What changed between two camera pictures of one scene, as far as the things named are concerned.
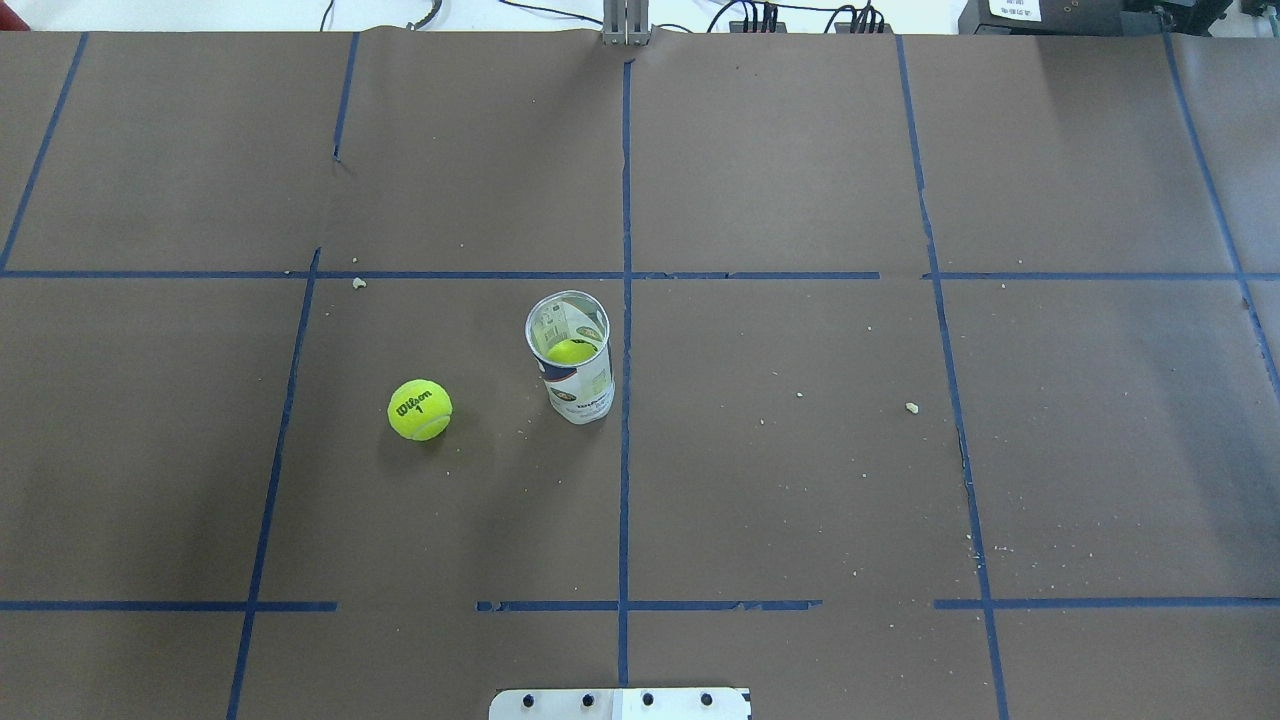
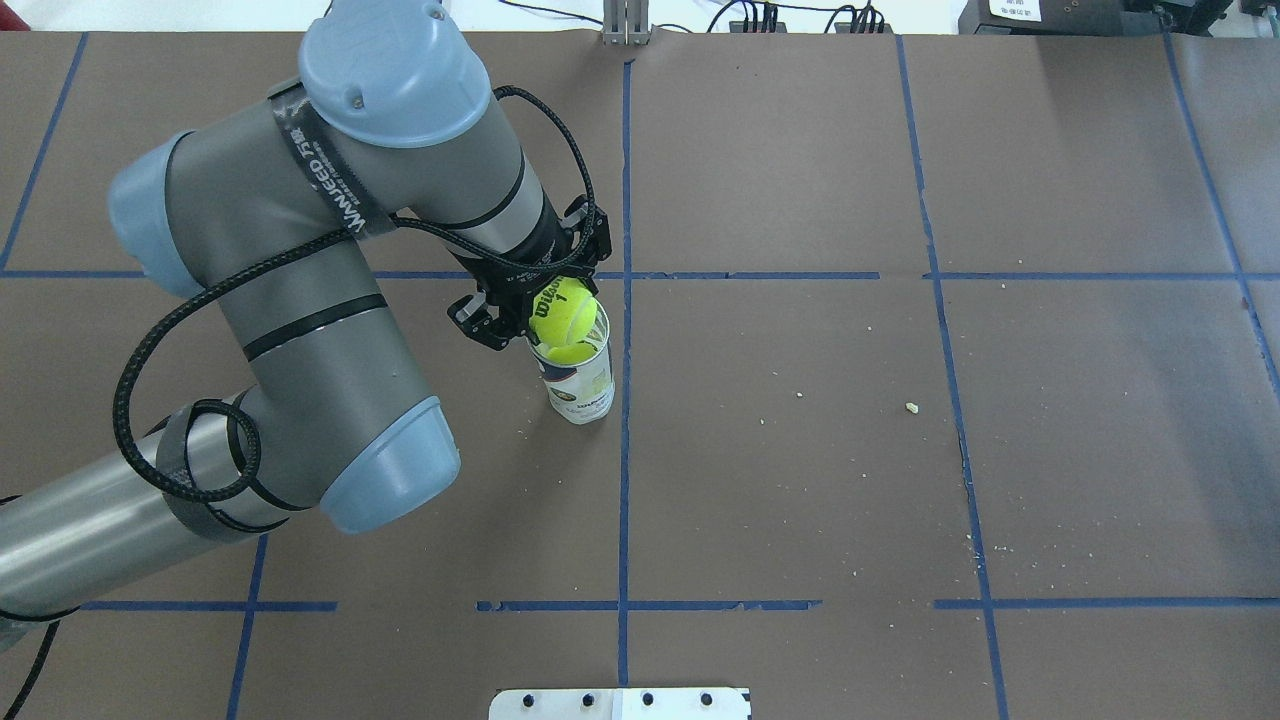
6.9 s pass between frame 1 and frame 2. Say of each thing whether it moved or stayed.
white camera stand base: stayed
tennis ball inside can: stayed
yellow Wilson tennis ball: moved
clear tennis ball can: stayed
